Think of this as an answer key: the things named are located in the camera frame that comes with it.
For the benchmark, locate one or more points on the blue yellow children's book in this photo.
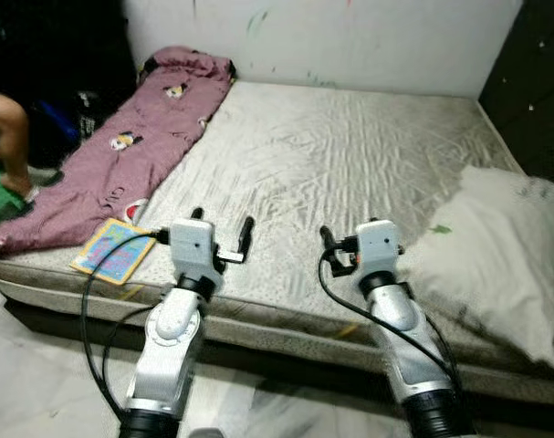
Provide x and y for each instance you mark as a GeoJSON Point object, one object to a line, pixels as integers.
{"type": "Point", "coordinates": [112, 254]}

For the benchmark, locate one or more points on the white pillow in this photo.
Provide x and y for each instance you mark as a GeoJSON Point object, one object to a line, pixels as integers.
{"type": "Point", "coordinates": [496, 255]}

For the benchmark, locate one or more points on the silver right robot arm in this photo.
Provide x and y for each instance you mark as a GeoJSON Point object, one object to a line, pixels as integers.
{"type": "Point", "coordinates": [404, 338]}

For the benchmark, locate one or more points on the white quilted mattress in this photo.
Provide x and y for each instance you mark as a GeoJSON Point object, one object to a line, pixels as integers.
{"type": "Point", "coordinates": [331, 164]}

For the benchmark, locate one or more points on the pink cartoon print blanket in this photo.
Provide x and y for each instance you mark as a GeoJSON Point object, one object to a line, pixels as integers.
{"type": "Point", "coordinates": [130, 155]}

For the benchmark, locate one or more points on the dotted fabric bed base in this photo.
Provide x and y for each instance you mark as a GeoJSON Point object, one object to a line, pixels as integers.
{"type": "Point", "coordinates": [276, 333]}

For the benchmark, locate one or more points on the black bag with white print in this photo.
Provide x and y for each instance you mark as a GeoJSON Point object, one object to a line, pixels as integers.
{"type": "Point", "coordinates": [87, 114]}

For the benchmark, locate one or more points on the blue bag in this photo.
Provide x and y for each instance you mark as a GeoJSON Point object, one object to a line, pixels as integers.
{"type": "Point", "coordinates": [57, 120]}

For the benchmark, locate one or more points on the grey left robot leg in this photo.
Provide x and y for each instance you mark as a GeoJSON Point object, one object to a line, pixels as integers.
{"type": "Point", "coordinates": [205, 433]}

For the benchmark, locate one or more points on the green plastic stool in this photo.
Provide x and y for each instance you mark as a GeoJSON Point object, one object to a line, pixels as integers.
{"type": "Point", "coordinates": [1, 201]}

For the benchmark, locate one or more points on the person in grey shorts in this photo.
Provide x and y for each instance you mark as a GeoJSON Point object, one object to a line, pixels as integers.
{"type": "Point", "coordinates": [10, 137]}

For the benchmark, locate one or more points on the dark tufted headboard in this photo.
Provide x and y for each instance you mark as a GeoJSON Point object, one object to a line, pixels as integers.
{"type": "Point", "coordinates": [532, 82]}

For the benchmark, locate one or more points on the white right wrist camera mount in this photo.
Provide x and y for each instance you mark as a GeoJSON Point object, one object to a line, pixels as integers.
{"type": "Point", "coordinates": [379, 246]}

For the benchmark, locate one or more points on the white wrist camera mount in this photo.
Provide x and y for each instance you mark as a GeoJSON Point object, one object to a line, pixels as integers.
{"type": "Point", "coordinates": [379, 246]}
{"type": "Point", "coordinates": [194, 248]}

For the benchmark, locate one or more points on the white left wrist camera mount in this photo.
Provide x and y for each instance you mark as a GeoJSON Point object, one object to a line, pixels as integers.
{"type": "Point", "coordinates": [194, 248]}

